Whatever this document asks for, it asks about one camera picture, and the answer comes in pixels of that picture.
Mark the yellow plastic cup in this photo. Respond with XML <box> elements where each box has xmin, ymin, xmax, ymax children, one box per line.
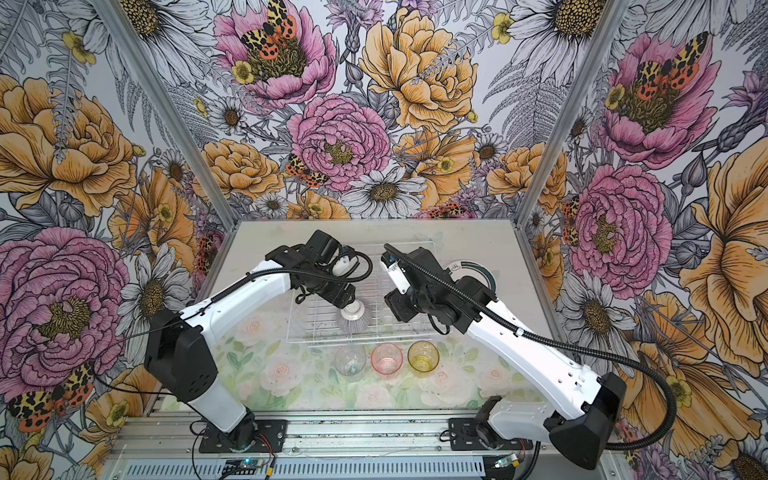
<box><xmin>407</xmin><ymin>340</ymin><xmax>440</xmax><ymax>374</ymax></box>

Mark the purple striped bowl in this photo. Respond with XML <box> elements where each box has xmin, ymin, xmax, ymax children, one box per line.
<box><xmin>336</xmin><ymin>300</ymin><xmax>372</xmax><ymax>335</ymax></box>

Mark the clear plastic cup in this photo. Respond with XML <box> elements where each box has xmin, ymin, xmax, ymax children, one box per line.
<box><xmin>333</xmin><ymin>344</ymin><xmax>368</xmax><ymax>377</ymax></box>

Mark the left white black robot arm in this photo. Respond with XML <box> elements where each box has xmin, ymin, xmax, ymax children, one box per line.
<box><xmin>144</xmin><ymin>230</ymin><xmax>373</xmax><ymax>452</ymax></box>

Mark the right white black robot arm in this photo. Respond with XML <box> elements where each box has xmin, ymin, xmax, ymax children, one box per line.
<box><xmin>381</xmin><ymin>245</ymin><xmax>626</xmax><ymax>470</ymax></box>

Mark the green circuit board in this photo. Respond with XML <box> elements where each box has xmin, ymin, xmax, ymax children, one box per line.
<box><xmin>221</xmin><ymin>458</ymin><xmax>263</xmax><ymax>478</ymax></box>

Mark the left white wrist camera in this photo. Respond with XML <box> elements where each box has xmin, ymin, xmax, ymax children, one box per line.
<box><xmin>331</xmin><ymin>246</ymin><xmax>359</xmax><ymax>277</ymax></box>

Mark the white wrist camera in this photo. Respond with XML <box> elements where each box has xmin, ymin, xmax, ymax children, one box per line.
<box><xmin>380</xmin><ymin>252</ymin><xmax>410</xmax><ymax>294</ymax></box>
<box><xmin>331</xmin><ymin>246</ymin><xmax>359</xmax><ymax>277</ymax></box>

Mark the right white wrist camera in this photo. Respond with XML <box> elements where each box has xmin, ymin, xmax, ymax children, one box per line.
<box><xmin>380</xmin><ymin>252</ymin><xmax>410</xmax><ymax>294</ymax></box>

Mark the white wire dish rack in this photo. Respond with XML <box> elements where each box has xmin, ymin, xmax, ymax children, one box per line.
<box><xmin>286</xmin><ymin>243</ymin><xmax>436</xmax><ymax>347</ymax></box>

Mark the left black cable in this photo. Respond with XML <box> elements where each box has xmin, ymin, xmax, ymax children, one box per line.
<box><xmin>89</xmin><ymin>249</ymin><xmax>374</xmax><ymax>397</ymax></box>

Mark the right black corrugated cable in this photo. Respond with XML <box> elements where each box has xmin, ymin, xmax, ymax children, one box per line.
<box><xmin>383</xmin><ymin>243</ymin><xmax>678</xmax><ymax>452</ymax></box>

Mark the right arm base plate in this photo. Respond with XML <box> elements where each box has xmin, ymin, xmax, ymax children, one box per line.
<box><xmin>441</xmin><ymin>417</ymin><xmax>534</xmax><ymax>451</ymax></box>

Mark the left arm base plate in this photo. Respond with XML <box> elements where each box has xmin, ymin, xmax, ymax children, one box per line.
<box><xmin>198</xmin><ymin>419</ymin><xmax>288</xmax><ymax>454</ymax></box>

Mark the aluminium front rail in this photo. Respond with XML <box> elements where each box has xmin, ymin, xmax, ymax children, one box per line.
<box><xmin>104</xmin><ymin>410</ymin><xmax>631</xmax><ymax>479</ymax></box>

